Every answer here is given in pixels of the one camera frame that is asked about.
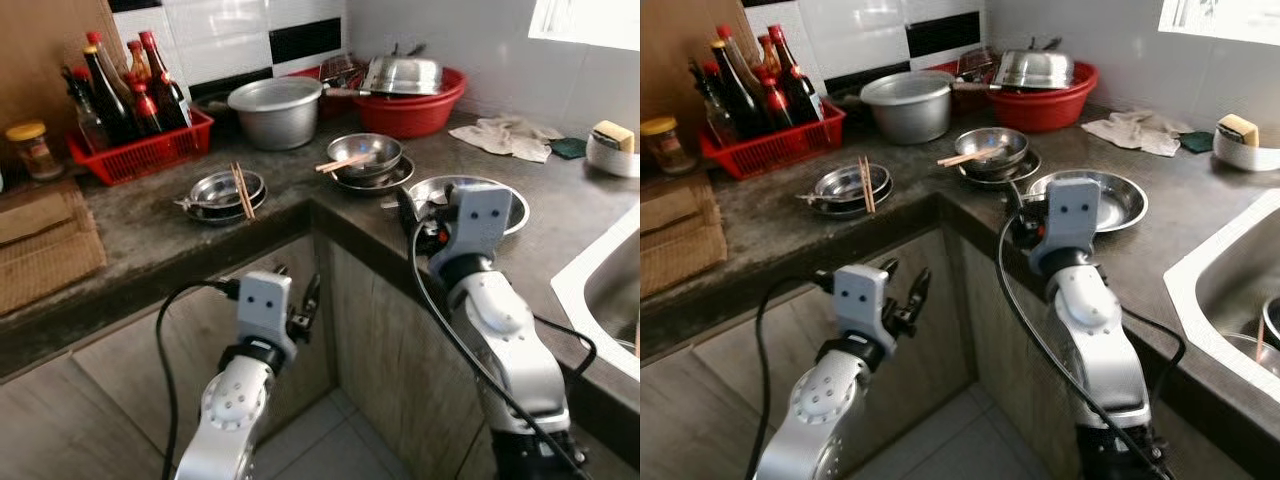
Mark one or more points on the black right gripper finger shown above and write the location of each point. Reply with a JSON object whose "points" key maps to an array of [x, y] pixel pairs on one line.
{"points": [[406, 209], [1013, 200], [436, 205], [1031, 198]]}

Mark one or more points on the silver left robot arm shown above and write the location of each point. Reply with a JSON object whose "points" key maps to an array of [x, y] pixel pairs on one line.
{"points": [[820, 410], [235, 410]]}

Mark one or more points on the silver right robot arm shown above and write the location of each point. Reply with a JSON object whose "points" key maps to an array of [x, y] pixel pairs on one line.
{"points": [[1095, 310], [500, 320]]}

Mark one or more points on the stainless steel kitchen sink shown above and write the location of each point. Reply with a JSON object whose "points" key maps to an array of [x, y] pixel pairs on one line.
{"points": [[600, 290], [1220, 290]]}

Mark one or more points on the wooden chopstick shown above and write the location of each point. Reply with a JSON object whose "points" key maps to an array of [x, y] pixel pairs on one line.
{"points": [[241, 190], [968, 155], [246, 190], [966, 160], [345, 167], [345, 162], [865, 184], [870, 184]]}

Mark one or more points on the small steel plate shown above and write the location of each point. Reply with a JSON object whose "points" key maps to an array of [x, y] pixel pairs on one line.
{"points": [[850, 211], [225, 216]]}

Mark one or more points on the wide shallow steel dish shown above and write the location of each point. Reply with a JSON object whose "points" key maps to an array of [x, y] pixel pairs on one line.
{"points": [[519, 211], [1118, 200]]}

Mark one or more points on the large red plastic basin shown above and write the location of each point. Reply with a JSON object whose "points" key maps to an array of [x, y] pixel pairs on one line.
{"points": [[420, 115], [1050, 110]]}

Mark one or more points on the crumpled white cloth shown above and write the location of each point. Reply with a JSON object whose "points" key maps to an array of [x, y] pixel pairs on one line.
{"points": [[505, 138], [1135, 130]]}

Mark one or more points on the small steel bowl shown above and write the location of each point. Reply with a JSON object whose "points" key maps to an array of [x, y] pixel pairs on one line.
{"points": [[843, 182], [215, 188]]}

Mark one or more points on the steel spoon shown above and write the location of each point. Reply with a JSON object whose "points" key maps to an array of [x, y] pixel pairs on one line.
{"points": [[190, 203], [812, 198]]}

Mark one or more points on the small red plastic basin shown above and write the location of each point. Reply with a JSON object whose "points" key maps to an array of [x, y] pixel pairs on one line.
{"points": [[340, 108], [970, 100]]}

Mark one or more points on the domed steel pot lid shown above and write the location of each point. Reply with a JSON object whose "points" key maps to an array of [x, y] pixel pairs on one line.
{"points": [[1035, 68], [400, 75]]}

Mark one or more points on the aluminium cooking pot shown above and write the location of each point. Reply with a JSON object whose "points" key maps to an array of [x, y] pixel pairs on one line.
{"points": [[275, 120], [908, 115]]}

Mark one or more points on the clear glass bowl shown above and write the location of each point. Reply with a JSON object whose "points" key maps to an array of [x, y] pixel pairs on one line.
{"points": [[975, 62], [340, 68]]}

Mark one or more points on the green scrub pad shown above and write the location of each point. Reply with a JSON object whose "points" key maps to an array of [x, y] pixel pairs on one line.
{"points": [[568, 148], [1196, 141]]}

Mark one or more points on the red plastic basket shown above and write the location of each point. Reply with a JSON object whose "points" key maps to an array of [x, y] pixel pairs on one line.
{"points": [[150, 155], [780, 150]]}

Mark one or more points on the white ceramic bowl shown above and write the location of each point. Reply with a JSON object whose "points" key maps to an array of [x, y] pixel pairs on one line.
{"points": [[605, 162], [1240, 157]]}

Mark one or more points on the yellow sponge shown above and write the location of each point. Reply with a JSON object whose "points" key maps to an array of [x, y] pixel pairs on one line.
{"points": [[615, 135], [1240, 128]]}

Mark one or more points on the small red capped sauce bottle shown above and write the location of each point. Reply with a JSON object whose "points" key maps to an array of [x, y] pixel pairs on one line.
{"points": [[778, 108], [147, 115]]}

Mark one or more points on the dark sauce bottle white label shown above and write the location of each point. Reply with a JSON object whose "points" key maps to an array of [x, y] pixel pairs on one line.
{"points": [[800, 90], [168, 95]]}

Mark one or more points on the woven bamboo mat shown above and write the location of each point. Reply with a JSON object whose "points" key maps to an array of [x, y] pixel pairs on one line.
{"points": [[50, 250], [680, 240]]}

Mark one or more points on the tall dark soy sauce bottle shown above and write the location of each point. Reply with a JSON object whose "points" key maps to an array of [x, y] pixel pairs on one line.
{"points": [[742, 100], [112, 105]]}

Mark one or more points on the clear glass bottle dark cap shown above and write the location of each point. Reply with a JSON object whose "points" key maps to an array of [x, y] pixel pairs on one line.
{"points": [[88, 125], [715, 120]]}

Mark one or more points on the glass jar yellow lid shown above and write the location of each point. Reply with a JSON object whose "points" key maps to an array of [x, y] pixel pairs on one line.
{"points": [[665, 150], [35, 155]]}

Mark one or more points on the amber sauce bottle red cap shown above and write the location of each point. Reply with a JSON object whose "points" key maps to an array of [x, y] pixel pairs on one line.
{"points": [[769, 62], [138, 70]]}

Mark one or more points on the brown wooden board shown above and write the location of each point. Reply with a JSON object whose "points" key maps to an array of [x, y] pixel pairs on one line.
{"points": [[680, 50], [40, 60]]}

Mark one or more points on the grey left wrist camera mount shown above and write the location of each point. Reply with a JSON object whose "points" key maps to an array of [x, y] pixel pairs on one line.
{"points": [[262, 310], [860, 305]]}

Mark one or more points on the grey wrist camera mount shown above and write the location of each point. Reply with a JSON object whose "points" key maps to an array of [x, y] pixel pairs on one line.
{"points": [[860, 305], [1068, 215], [262, 310], [475, 225]]}

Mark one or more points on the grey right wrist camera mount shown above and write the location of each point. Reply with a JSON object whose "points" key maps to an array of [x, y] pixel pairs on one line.
{"points": [[475, 225], [1068, 215]]}

